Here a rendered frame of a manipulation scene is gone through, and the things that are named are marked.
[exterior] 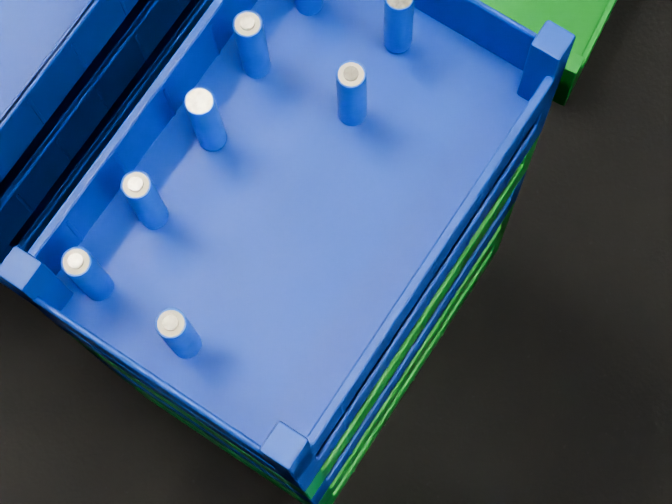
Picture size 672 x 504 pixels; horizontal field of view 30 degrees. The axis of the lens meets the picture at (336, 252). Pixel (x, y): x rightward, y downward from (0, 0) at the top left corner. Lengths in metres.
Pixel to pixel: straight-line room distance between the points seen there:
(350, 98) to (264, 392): 0.18
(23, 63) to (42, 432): 0.40
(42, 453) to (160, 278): 0.44
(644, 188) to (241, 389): 0.59
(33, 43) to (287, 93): 0.22
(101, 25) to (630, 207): 0.56
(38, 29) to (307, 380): 0.35
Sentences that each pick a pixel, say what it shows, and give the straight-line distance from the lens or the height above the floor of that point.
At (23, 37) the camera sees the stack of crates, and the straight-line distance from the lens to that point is 0.95.
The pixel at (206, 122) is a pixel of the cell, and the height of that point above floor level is 0.46.
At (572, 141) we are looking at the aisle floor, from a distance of 1.24.
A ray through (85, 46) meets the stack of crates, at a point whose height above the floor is 0.35.
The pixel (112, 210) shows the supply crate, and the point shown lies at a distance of 0.80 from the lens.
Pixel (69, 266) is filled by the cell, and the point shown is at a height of 0.47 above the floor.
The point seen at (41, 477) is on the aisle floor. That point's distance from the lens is 1.20.
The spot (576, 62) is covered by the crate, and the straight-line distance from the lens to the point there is 1.19.
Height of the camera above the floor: 1.16
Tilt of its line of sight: 75 degrees down
